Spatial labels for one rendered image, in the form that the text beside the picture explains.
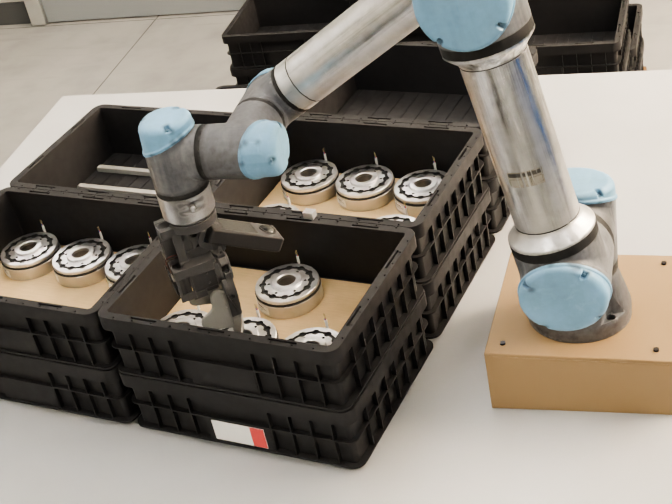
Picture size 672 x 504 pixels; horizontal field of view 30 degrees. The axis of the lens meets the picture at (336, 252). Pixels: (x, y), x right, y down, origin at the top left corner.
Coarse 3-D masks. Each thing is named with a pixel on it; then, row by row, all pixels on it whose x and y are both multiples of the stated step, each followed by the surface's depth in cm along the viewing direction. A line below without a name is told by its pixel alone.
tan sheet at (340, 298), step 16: (240, 272) 205; (256, 272) 204; (240, 288) 201; (336, 288) 196; (352, 288) 195; (368, 288) 194; (176, 304) 200; (208, 304) 199; (240, 304) 197; (256, 304) 196; (320, 304) 193; (336, 304) 193; (352, 304) 192; (272, 320) 192; (288, 320) 191; (304, 320) 191; (320, 320) 190; (336, 320) 189
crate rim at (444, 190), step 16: (384, 128) 216; (400, 128) 214; (416, 128) 213; (432, 128) 212; (448, 128) 211; (464, 128) 210; (480, 144) 208; (464, 160) 202; (448, 176) 198; (448, 192) 197; (224, 208) 203; (240, 208) 202; (256, 208) 201; (272, 208) 200; (432, 208) 192; (384, 224) 190; (400, 224) 189; (416, 224) 189
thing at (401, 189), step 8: (408, 176) 214; (416, 176) 213; (440, 176) 212; (400, 184) 212; (408, 184) 212; (400, 192) 210; (408, 192) 209; (432, 192) 208; (400, 200) 209; (408, 200) 207; (416, 200) 207; (424, 200) 206
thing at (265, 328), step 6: (246, 318) 188; (252, 318) 188; (258, 318) 188; (246, 324) 187; (252, 324) 187; (258, 324) 187; (264, 324) 186; (270, 324) 186; (228, 330) 187; (258, 330) 185; (264, 330) 186; (270, 330) 185; (270, 336) 184; (276, 336) 184
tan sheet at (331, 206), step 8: (280, 184) 226; (272, 192) 224; (280, 192) 223; (264, 200) 222; (272, 200) 222; (280, 200) 221; (328, 200) 218; (336, 200) 218; (392, 200) 214; (304, 208) 217; (312, 208) 217; (320, 208) 216; (328, 208) 216; (336, 208) 216; (344, 208) 215; (384, 208) 213; (392, 208) 212; (360, 216) 212; (368, 216) 212; (376, 216) 211
